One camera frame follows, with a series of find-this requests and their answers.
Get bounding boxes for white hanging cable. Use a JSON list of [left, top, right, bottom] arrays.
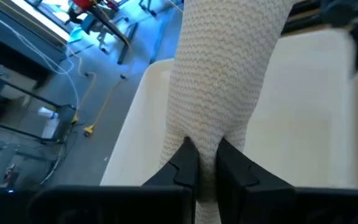
[[0, 2, 81, 110]]

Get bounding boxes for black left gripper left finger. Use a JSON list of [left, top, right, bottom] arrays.
[[29, 136, 200, 224]]

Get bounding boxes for yellow extension cable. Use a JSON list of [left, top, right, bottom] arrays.
[[83, 73, 133, 138], [70, 57, 98, 125]]

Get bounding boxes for white perforated plastic basket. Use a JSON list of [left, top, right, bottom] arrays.
[[99, 28, 358, 189]]

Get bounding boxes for red container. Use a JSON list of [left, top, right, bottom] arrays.
[[72, 0, 94, 10]]

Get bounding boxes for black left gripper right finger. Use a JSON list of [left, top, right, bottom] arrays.
[[215, 138, 358, 224]]

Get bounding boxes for teal floor sheet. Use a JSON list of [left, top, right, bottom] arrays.
[[68, 26, 88, 44]]

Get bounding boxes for white plastic jug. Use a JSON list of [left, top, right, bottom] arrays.
[[37, 106, 59, 139]]

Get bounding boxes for black-legged desk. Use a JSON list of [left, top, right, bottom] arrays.
[[85, 4, 139, 65]]

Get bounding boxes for white elastic bandage roll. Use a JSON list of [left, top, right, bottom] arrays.
[[158, 0, 295, 224]]

